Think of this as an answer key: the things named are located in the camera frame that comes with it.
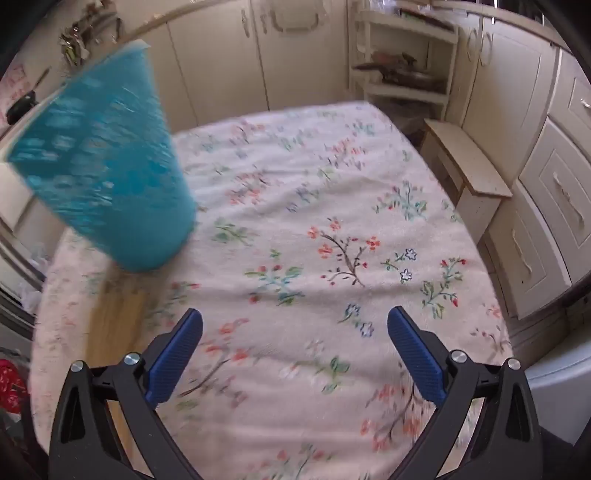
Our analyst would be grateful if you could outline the floral tablecloth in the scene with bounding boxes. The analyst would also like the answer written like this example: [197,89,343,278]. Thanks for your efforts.
[32,102,515,480]

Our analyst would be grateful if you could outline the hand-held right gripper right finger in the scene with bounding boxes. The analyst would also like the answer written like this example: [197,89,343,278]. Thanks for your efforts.
[387,305,542,480]

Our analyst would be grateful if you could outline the teal plastic utensil cup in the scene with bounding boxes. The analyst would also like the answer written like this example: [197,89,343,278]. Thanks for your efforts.
[7,39,199,273]

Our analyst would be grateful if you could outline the pink printed backsplash sheet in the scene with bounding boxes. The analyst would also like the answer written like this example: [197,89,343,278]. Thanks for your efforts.
[2,65,28,125]

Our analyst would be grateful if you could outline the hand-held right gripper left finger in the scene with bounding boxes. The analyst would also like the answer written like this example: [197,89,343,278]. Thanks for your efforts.
[48,308,204,480]

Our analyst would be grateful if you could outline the white corner shelf rack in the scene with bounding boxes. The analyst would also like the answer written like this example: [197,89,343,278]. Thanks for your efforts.
[348,8,460,118]

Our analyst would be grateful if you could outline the black frying pan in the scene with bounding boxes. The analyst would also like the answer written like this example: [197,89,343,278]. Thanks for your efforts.
[7,69,49,123]

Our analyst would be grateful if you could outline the dark pan with lid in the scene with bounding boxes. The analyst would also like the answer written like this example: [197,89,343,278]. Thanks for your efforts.
[355,51,446,88]

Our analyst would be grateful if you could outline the grey sliding door frame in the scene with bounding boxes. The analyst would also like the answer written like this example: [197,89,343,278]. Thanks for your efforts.
[0,217,47,333]

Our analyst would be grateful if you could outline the red floral slipper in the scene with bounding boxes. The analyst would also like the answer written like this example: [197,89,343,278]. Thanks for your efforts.
[0,360,27,411]

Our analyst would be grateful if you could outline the white door base cabinets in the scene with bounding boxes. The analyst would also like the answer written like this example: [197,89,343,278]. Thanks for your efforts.
[139,0,356,134]

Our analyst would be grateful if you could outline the wall utensil rack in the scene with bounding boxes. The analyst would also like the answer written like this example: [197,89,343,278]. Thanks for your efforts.
[58,9,123,65]

